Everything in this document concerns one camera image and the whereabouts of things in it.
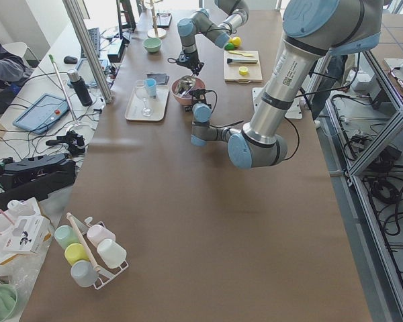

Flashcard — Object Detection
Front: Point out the yellow plastic knife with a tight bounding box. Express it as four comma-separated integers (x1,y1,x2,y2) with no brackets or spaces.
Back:
228,50,254,57

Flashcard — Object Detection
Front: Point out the black bag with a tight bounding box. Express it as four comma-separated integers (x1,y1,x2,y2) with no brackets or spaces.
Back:
0,154,76,210

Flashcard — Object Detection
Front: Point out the wooden cutting board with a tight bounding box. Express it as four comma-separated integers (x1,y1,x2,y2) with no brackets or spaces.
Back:
223,50,263,83

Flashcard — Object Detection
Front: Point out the black thermos bottle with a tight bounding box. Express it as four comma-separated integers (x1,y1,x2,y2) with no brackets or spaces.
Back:
67,69,93,107

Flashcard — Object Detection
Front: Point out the yellow plastic cup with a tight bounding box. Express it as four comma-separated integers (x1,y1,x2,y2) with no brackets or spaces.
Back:
64,243,89,266

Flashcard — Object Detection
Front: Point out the clear wine glass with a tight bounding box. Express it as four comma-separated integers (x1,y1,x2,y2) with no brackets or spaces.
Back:
134,80,152,117

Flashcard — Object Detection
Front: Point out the pink bowl of ice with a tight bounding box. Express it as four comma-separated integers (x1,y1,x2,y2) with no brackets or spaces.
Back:
171,77,206,106

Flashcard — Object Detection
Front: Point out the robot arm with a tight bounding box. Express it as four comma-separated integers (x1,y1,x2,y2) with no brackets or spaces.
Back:
191,1,385,169
170,1,249,75

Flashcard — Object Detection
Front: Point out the black tray with glasses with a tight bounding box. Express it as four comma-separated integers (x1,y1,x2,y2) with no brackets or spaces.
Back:
156,12,172,28

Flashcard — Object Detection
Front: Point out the white cup rack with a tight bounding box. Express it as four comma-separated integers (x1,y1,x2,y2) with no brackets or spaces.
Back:
74,216,130,290

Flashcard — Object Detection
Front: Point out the beige serving tray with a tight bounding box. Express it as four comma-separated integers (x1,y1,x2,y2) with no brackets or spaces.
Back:
124,85,169,121

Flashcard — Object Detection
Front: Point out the wooden cup tree stand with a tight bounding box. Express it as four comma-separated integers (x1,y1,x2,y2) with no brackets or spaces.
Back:
144,0,166,39

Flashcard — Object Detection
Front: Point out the aluminium frame post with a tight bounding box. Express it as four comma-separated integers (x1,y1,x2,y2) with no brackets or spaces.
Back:
62,0,114,103

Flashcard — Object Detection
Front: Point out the green plastic cup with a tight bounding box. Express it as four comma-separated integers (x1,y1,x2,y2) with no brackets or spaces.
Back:
54,225,79,250

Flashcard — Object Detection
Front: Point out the metal ice scoop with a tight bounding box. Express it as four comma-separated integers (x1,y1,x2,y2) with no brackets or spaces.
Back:
173,75,195,97

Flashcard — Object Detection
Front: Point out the grey-blue plastic cup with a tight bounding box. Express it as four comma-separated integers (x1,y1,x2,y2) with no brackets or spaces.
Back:
71,260,98,288

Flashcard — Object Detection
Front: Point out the half lemon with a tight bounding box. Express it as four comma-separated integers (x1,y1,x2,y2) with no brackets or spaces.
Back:
238,66,249,75

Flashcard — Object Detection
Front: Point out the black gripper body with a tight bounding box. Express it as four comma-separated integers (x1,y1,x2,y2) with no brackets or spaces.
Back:
189,89,208,107
176,50,200,72

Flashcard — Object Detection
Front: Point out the grey folded cloth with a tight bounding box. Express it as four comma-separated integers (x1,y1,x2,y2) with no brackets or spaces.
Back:
146,73,169,85

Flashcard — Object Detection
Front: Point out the green lime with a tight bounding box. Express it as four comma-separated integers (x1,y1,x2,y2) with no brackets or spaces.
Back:
224,43,235,51

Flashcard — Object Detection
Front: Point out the metal muddler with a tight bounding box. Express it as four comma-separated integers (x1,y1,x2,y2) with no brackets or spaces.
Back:
226,58,258,64

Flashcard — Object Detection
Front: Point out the green bowl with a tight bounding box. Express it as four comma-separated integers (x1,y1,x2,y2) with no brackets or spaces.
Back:
142,38,162,54

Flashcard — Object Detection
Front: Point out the wooden stick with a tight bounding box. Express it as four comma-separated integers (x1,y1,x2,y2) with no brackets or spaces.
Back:
66,212,101,272

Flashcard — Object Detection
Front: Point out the blue teach pendant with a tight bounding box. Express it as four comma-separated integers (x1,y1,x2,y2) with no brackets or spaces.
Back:
13,94,69,134

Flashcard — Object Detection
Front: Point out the white plastic cup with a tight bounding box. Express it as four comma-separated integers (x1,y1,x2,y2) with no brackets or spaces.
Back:
97,238,127,268

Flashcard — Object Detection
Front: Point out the blue plastic cup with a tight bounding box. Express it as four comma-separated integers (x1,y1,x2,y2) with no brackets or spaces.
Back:
144,78,156,98

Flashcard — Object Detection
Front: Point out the pink plastic cup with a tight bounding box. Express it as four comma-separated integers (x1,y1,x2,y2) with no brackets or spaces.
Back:
87,224,116,247

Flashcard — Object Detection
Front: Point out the person at desk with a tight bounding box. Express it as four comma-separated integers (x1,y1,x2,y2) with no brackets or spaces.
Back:
0,44,34,115

